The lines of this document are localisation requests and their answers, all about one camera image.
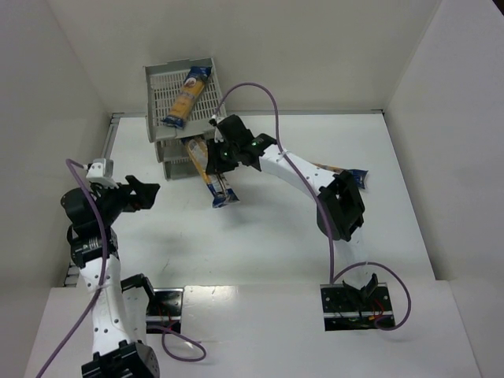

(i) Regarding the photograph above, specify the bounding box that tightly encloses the spaghetti bag with text label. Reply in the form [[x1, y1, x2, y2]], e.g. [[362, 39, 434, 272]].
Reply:
[[183, 135, 239, 209]]

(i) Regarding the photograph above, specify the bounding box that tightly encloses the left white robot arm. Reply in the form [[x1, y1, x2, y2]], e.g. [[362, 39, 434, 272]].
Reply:
[[61, 176, 161, 377]]

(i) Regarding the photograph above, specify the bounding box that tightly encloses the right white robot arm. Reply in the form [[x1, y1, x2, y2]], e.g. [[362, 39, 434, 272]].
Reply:
[[206, 115, 365, 284]]

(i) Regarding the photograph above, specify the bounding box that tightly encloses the grey three-tier tray shelf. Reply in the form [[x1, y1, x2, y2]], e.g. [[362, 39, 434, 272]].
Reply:
[[144, 57, 226, 180]]

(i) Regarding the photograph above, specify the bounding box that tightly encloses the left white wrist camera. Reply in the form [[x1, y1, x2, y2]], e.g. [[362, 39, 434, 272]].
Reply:
[[86, 158, 116, 188]]

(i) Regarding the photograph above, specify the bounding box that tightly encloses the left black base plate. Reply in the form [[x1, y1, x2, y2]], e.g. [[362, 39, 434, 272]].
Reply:
[[146, 287, 183, 334]]

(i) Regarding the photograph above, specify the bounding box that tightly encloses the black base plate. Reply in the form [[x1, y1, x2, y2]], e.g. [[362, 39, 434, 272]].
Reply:
[[321, 283, 395, 332], [146, 287, 183, 334]]

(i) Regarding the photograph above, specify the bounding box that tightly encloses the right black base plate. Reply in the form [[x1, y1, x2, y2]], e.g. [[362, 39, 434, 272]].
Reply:
[[321, 283, 395, 332]]

